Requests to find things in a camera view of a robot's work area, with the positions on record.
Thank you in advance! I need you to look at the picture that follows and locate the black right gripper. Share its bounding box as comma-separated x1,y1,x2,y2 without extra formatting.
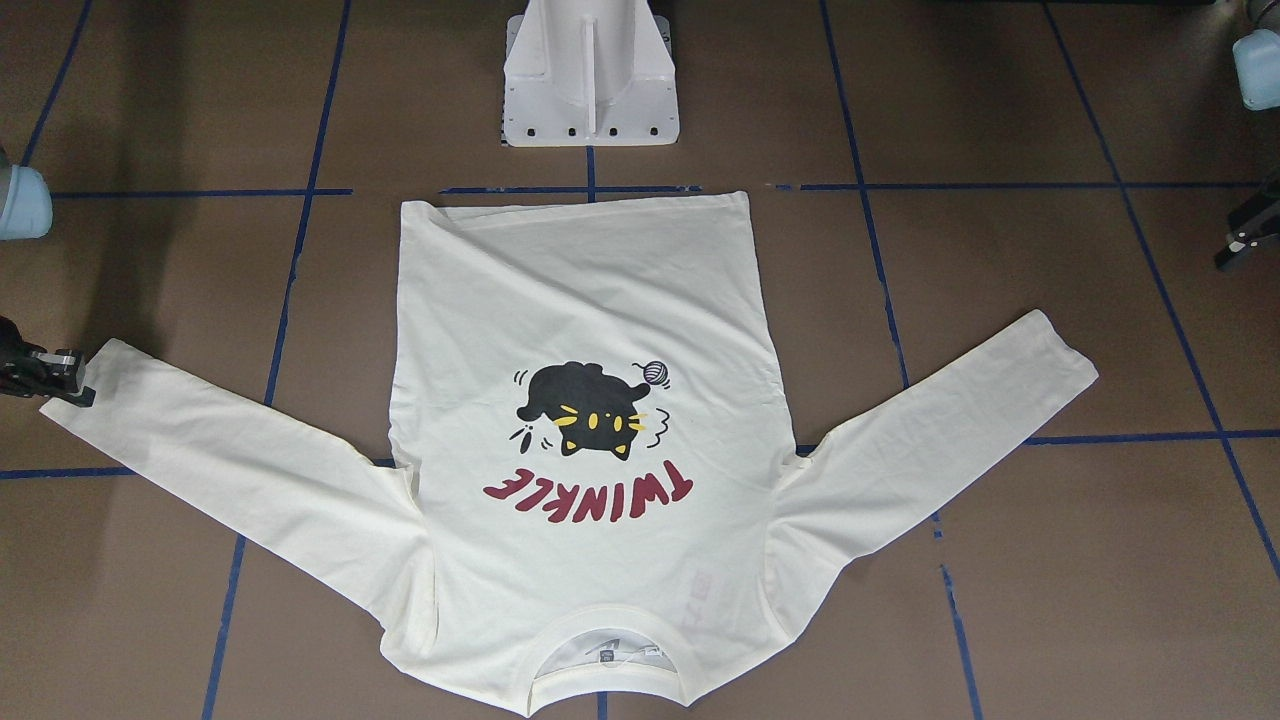
1,316,96,407

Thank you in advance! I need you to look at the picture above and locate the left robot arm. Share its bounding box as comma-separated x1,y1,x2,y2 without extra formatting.
1213,1,1279,272

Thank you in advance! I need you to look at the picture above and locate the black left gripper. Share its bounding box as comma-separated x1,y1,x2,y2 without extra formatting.
1215,170,1279,272

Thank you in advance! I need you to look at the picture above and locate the white camera mast base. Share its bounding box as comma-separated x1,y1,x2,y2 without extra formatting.
500,1,681,149

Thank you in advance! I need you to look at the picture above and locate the cream long-sleeve cat shirt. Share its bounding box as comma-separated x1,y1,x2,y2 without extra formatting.
42,192,1098,717

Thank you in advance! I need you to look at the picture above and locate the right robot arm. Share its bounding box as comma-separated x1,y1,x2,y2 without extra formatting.
1,152,96,407

